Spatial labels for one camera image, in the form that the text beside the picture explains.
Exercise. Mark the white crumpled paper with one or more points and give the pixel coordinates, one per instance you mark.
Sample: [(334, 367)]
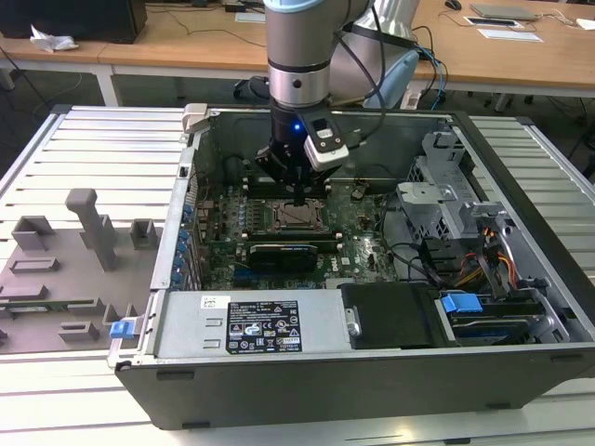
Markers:
[(51, 41)]

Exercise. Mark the silver-topped CPU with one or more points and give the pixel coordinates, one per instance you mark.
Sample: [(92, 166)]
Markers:
[(300, 217)]

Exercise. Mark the blue disk carrier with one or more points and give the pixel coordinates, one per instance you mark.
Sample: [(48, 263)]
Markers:
[(460, 304)]

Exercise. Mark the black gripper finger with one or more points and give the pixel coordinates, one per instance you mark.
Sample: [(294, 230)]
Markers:
[(321, 176), (274, 165)]

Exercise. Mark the black plastic cover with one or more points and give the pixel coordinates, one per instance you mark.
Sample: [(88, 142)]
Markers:
[(390, 316)]

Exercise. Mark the black computer mouse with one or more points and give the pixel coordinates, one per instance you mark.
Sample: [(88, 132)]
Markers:
[(453, 4)]

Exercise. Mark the wooden desk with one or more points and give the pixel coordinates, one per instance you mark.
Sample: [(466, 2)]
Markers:
[(186, 46), (511, 60)]

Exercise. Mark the green RAM stick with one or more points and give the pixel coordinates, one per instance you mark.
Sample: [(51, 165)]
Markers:
[(46, 305)]

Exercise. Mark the green motherboard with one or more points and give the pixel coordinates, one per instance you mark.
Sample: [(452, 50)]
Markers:
[(362, 251)]

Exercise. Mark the white power adapter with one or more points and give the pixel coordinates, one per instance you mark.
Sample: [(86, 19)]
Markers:
[(411, 98)]

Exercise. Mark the round coin battery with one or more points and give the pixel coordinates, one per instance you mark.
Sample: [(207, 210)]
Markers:
[(358, 192)]

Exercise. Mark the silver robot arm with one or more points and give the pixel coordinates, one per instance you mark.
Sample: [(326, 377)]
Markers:
[(297, 46)]

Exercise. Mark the blue card clip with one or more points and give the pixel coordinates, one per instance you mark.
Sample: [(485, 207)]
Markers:
[(184, 237), (188, 213), (180, 253), (176, 278)]

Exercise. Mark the black computer tower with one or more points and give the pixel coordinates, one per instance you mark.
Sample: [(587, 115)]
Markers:
[(70, 18)]

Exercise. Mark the blue expansion slot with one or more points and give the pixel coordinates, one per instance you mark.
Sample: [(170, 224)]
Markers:
[(246, 278)]

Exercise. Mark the grey parts rack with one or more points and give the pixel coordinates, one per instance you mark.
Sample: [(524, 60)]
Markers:
[(70, 279)]

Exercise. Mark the black and silver PC case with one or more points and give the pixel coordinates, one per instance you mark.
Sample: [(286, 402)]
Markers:
[(325, 395)]

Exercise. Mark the metal drive cage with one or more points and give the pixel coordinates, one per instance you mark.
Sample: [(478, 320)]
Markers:
[(437, 195)]

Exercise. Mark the black RAM slot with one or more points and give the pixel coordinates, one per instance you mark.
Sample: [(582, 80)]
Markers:
[(288, 236), (330, 242), (251, 187), (265, 194)]

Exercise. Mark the CPU socket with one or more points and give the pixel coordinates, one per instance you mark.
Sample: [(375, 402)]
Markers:
[(297, 220)]

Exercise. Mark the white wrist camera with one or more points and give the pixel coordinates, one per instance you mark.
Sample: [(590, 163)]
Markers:
[(325, 148)]

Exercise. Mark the blue case latch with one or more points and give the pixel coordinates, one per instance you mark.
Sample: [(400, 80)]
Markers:
[(119, 330)]

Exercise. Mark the black graphics card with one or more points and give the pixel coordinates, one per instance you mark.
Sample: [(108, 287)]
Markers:
[(283, 258)]

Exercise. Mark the grey laptop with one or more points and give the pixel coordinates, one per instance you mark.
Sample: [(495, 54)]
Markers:
[(504, 11)]

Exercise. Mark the white paper sheet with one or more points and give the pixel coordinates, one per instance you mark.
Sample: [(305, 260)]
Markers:
[(511, 35)]

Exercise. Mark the silver power supply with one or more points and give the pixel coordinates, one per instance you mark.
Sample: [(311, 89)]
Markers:
[(186, 325)]

